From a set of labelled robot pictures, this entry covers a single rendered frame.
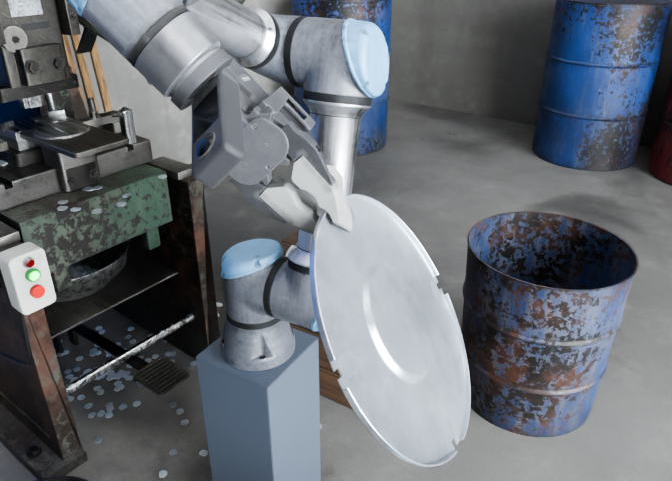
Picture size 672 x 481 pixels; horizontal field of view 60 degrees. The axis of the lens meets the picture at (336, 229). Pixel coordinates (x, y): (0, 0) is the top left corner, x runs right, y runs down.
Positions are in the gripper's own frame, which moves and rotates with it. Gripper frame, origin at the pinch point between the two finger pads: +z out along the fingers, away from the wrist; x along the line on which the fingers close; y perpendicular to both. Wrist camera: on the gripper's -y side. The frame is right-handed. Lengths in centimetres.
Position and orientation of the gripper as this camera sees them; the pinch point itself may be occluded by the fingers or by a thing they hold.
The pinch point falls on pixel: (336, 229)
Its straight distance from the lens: 58.7
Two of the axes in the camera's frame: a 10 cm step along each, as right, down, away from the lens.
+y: 2.0, -4.5, 8.7
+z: 6.9, 7.0, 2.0
